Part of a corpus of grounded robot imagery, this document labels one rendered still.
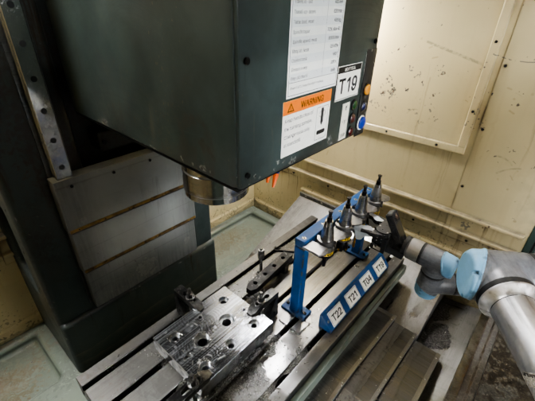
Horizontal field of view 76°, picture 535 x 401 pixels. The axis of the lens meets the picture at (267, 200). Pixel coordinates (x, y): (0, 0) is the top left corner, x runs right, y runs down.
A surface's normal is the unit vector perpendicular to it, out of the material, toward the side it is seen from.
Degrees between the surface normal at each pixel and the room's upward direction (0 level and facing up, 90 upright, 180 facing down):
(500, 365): 0
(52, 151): 90
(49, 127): 90
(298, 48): 90
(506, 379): 0
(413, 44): 90
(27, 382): 0
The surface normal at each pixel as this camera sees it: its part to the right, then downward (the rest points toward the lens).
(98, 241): 0.74, 0.36
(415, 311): -0.25, -0.63
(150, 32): -0.66, 0.37
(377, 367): 0.11, -0.90
